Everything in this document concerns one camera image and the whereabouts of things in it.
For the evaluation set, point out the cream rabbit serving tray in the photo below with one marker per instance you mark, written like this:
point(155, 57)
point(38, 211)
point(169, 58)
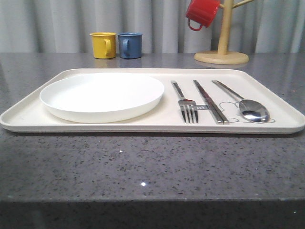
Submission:
point(218, 111)

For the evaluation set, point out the grey curtain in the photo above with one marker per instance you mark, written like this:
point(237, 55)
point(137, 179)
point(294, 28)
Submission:
point(64, 26)

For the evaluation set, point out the wooden mug tree stand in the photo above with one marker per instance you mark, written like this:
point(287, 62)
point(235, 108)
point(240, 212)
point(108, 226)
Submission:
point(222, 55)

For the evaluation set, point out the red enamel mug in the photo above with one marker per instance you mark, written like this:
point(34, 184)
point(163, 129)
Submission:
point(202, 12)

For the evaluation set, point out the steel fork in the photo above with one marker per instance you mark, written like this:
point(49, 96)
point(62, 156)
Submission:
point(188, 107)

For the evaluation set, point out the yellow enamel mug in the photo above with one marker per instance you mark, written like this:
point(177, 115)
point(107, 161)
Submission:
point(103, 45)

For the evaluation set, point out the white round plate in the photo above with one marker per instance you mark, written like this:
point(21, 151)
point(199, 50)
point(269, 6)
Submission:
point(102, 97)

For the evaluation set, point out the steel spoon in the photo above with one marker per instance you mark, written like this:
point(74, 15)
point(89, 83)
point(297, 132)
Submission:
point(251, 110)

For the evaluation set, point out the blue enamel mug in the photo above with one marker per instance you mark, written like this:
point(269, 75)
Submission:
point(130, 45)

